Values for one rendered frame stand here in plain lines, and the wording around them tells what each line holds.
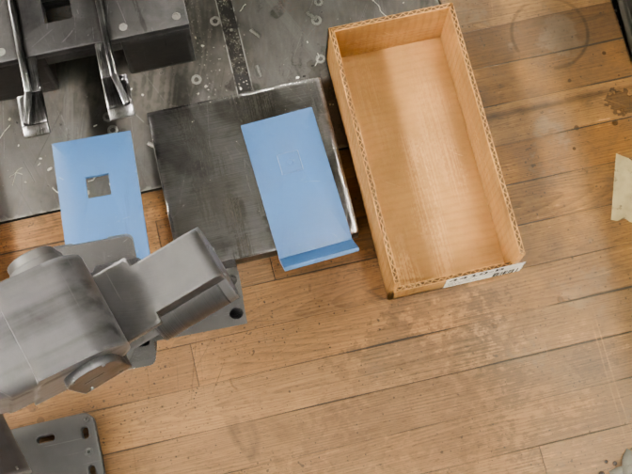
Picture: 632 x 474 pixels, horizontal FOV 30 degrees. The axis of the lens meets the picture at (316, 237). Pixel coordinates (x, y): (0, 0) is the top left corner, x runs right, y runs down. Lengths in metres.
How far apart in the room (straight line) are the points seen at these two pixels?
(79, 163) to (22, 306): 0.35
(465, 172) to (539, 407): 0.23
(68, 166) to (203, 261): 0.31
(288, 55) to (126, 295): 0.46
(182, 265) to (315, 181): 0.35
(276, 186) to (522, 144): 0.24
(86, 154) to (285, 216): 0.19
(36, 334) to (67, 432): 0.37
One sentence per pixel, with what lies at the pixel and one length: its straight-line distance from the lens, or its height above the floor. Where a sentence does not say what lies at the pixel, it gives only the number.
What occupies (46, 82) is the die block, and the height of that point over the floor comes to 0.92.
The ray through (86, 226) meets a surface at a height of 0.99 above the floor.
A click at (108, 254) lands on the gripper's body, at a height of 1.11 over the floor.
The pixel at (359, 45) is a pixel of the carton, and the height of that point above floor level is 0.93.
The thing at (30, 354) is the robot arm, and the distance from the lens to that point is 0.72.
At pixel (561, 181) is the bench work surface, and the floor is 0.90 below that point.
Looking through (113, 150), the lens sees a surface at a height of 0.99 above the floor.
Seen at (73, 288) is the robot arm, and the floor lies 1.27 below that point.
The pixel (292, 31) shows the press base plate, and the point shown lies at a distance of 1.19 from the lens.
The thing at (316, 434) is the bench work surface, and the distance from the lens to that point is 1.08.
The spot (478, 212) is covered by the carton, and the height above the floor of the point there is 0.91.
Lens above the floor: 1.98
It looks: 75 degrees down
